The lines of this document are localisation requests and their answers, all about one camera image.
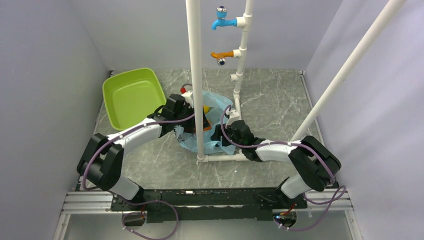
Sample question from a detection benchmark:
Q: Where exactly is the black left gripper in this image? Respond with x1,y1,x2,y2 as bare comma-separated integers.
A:
174,104,210,130

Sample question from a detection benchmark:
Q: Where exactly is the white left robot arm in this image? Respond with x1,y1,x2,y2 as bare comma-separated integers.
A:
76,92,195,210

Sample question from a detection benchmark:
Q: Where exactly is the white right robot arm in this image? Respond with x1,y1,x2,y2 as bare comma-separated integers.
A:
211,120,342,208

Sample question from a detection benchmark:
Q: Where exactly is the yellow fake mango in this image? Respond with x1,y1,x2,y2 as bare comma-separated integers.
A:
203,105,211,114

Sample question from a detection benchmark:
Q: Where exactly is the orange fake orange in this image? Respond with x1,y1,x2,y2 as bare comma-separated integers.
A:
203,119,212,132

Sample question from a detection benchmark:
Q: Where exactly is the lime green plastic basin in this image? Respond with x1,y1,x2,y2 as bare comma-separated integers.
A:
102,68,166,131

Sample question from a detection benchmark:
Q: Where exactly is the orange plastic faucet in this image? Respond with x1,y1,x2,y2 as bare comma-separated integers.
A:
210,51,234,67

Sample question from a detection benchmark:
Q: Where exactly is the blue plastic faucet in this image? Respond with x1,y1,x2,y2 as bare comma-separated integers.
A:
211,5,237,31

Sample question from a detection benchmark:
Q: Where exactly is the white diagonal pole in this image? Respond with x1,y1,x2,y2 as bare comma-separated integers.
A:
291,0,406,142

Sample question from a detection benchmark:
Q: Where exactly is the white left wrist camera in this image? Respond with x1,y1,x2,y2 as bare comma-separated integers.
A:
180,87,194,108

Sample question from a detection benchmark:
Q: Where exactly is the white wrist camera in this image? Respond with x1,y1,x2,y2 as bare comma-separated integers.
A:
180,87,194,108
225,109,242,126

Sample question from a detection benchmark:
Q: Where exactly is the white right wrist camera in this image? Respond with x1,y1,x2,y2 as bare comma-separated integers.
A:
225,109,242,126

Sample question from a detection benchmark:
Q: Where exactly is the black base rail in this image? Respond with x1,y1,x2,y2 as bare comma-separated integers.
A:
110,187,308,223

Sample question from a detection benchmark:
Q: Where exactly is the white PVC pipe frame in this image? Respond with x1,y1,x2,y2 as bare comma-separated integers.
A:
184,0,253,163

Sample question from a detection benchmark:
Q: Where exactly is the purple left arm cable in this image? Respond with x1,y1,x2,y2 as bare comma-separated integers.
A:
81,82,196,240

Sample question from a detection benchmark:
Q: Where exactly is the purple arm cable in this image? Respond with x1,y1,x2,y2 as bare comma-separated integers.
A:
81,82,196,240
220,104,347,233

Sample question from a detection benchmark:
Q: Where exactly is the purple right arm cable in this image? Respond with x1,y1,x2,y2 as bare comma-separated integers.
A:
220,104,347,233

